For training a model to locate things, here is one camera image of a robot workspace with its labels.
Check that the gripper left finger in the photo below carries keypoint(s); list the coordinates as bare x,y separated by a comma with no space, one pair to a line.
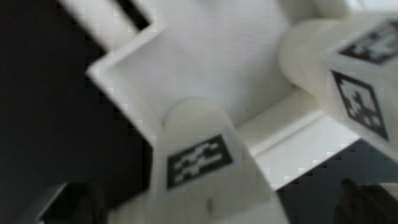
69,204

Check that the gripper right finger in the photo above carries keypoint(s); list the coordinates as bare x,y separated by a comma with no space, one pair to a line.
368,203

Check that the white chair leg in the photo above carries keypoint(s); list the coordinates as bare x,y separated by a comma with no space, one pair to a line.
208,187
337,59

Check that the white chair seat block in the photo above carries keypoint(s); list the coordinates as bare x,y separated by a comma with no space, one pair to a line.
192,49

